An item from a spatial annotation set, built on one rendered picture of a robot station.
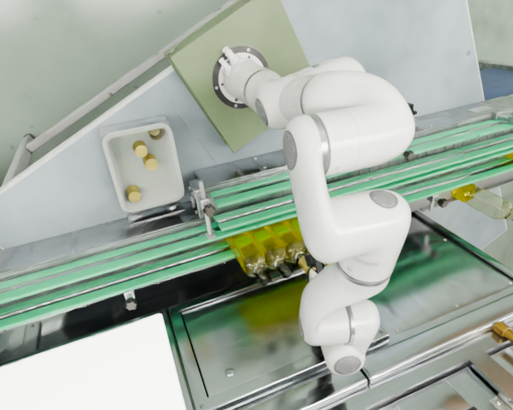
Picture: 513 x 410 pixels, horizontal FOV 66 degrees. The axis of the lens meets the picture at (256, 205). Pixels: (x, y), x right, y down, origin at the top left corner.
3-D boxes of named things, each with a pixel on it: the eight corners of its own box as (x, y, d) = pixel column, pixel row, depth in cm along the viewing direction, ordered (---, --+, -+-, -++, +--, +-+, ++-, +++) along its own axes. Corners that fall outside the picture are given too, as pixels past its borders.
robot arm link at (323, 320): (382, 237, 63) (358, 310, 77) (303, 243, 62) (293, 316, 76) (402, 280, 57) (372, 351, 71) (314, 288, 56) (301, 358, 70)
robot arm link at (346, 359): (333, 323, 66) (388, 318, 67) (317, 282, 75) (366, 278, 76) (326, 382, 73) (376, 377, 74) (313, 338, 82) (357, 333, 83)
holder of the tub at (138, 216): (125, 216, 116) (128, 228, 110) (98, 126, 102) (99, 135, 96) (182, 201, 121) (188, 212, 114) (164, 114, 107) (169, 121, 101)
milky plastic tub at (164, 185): (120, 201, 113) (123, 215, 106) (98, 126, 102) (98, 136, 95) (180, 186, 118) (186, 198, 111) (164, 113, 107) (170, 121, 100)
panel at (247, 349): (-6, 373, 96) (-41, 526, 68) (-11, 365, 95) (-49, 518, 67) (317, 263, 122) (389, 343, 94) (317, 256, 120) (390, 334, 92)
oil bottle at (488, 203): (450, 197, 146) (515, 231, 125) (451, 184, 143) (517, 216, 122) (462, 191, 147) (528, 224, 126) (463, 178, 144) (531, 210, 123)
